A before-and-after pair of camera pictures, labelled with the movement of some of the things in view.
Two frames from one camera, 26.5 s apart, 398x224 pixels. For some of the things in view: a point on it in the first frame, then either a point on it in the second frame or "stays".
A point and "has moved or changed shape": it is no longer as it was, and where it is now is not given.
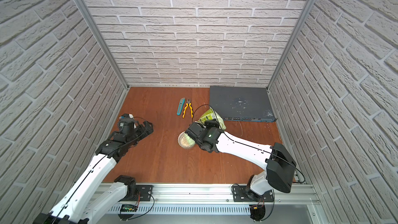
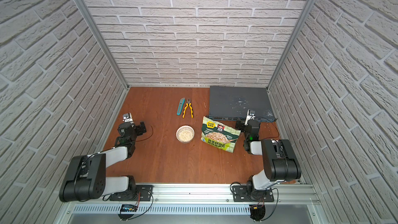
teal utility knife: [182, 101] stays
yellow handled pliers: [188, 103] stays
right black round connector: [257, 212] stays
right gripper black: [208, 126] to [238, 124]
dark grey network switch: [246, 103] stays
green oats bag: [211, 114] has moved or changed shape
